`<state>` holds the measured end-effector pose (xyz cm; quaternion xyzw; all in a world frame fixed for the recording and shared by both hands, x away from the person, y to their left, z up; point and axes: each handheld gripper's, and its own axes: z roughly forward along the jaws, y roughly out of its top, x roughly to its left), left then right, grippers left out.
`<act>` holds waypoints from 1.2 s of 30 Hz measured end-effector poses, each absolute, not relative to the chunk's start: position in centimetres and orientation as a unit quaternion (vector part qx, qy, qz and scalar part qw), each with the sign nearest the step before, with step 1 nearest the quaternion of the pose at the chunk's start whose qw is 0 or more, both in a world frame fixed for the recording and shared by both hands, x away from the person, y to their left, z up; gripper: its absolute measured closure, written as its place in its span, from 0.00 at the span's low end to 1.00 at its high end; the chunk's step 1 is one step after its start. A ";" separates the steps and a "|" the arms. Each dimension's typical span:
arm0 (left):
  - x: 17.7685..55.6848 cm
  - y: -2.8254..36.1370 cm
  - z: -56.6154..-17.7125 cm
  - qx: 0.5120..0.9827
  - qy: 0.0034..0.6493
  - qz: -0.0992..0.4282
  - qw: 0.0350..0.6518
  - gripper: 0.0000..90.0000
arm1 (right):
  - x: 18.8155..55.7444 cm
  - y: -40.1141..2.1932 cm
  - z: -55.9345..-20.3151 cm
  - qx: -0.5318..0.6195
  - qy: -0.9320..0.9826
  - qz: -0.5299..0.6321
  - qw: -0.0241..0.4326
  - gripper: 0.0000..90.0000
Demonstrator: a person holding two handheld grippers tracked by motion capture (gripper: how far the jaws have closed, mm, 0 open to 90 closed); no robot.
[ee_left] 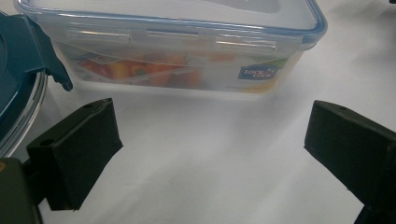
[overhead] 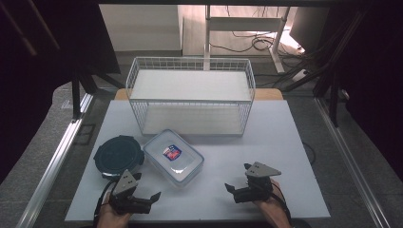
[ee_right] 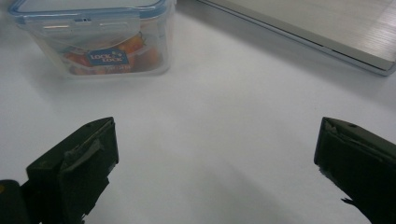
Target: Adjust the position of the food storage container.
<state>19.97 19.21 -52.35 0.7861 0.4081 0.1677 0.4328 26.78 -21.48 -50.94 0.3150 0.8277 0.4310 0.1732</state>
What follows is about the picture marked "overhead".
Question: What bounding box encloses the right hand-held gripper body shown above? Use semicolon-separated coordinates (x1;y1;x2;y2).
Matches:
233;161;282;204

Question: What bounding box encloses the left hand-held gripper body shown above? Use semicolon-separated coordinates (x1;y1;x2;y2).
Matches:
108;169;152;215

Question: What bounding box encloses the round dark lidded container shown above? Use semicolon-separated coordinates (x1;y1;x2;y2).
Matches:
93;135;145;181

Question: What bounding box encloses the rectangular clear lidded container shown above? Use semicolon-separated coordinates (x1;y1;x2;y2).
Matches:
143;128;205;188

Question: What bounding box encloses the white wire two-tier rack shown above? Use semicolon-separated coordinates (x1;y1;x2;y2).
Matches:
125;56;257;137

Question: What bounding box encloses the person's right hand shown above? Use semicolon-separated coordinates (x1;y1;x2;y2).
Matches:
254;179;293;228

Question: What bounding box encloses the person's left hand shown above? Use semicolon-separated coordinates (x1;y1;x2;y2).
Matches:
96;193;133;228

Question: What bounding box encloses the black metal stand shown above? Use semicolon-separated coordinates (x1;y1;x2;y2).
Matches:
70;70;125;124
281;9;369;128

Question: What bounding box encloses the white power strip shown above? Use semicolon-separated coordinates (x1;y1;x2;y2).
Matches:
290;68;309;84

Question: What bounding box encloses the white cabinet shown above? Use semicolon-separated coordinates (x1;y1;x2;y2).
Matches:
99;4;184;53

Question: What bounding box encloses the dark monitor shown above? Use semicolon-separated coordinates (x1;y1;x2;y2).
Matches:
289;6;331;54

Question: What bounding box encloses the black curtain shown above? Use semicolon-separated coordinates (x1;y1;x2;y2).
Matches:
0;0;122;185
329;0;403;182

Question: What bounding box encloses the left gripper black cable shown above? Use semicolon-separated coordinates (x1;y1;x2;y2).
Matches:
92;180;119;228

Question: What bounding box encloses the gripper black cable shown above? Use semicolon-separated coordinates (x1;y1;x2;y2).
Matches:
269;181;293;224
92;180;119;228

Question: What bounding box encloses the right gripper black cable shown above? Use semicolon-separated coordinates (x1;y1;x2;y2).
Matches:
269;181;293;224

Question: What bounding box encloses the thin black cable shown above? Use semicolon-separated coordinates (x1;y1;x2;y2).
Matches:
302;141;317;166

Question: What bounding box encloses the aluminium rail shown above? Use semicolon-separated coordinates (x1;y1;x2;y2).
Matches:
315;97;386;228
15;92;95;228

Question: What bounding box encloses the tangle of black floor cables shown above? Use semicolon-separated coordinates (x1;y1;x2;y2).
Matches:
208;5;307;55

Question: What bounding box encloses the white desk frame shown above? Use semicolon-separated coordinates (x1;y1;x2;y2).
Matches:
203;4;291;74

